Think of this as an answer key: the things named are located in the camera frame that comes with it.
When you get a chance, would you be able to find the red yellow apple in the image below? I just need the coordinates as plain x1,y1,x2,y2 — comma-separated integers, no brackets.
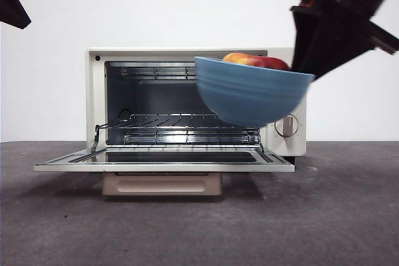
222,52,291,72

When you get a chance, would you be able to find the blue ribbed bowl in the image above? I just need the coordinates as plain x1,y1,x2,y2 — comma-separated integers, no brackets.
194,56,315,127

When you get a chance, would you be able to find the glass oven door with handle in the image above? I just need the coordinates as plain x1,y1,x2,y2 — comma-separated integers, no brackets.
33,146,296,197

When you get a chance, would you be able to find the cream Toshiba toaster oven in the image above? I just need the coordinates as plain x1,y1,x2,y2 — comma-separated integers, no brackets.
85,47,308,158

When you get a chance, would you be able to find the cream timer knob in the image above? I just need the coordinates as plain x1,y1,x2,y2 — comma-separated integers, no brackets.
274,114,300,138

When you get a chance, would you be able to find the metal wire oven rack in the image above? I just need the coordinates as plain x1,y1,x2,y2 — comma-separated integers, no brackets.
95,113,262,130

